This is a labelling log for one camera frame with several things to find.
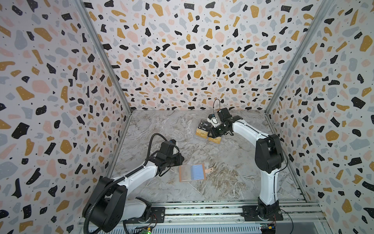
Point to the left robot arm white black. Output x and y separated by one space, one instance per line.
108 205

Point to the clear acrylic card tray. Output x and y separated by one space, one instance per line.
210 134

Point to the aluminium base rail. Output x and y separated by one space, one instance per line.
231 217

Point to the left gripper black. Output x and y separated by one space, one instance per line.
181 159

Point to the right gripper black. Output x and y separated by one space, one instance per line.
214 132

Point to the pink leather card holder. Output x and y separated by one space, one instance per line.
196 172

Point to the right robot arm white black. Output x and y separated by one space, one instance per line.
268 156

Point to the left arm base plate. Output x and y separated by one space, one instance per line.
151 215

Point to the black card top left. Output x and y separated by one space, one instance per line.
204 125

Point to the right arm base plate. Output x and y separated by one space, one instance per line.
262 213

